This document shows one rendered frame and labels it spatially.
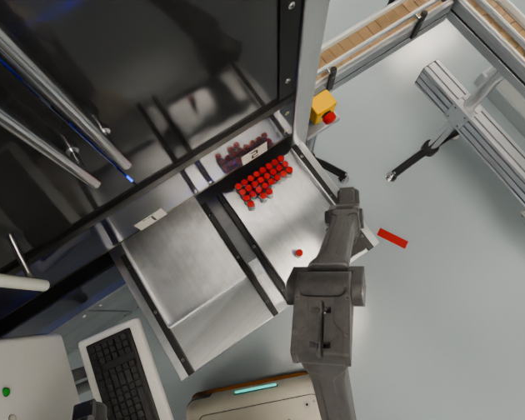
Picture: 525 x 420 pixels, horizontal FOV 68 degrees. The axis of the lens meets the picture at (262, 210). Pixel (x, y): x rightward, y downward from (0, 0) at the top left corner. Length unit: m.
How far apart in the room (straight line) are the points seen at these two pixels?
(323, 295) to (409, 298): 1.62
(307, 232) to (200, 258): 0.33
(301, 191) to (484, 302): 1.35
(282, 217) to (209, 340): 0.42
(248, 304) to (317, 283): 0.63
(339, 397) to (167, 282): 0.73
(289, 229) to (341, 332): 0.70
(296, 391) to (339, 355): 1.28
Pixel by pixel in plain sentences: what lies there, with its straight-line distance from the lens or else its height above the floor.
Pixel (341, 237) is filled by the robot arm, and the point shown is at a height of 1.35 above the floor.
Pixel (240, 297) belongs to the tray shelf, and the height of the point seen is 0.88.
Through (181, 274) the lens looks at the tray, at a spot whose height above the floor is 0.88.
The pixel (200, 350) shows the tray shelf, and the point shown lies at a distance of 1.19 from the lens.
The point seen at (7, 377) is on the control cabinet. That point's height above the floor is 1.09.
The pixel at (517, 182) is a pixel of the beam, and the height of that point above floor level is 0.51.
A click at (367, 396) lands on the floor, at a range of 2.13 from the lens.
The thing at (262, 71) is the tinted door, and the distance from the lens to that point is 0.84.
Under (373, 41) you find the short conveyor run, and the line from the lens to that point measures 1.42.
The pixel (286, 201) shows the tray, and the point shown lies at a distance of 1.21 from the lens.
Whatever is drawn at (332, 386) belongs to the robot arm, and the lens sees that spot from 0.58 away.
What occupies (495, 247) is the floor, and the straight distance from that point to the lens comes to 2.37.
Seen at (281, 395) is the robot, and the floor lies 0.28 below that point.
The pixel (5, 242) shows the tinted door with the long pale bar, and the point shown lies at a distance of 0.91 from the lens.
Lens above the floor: 2.05
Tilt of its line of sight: 75 degrees down
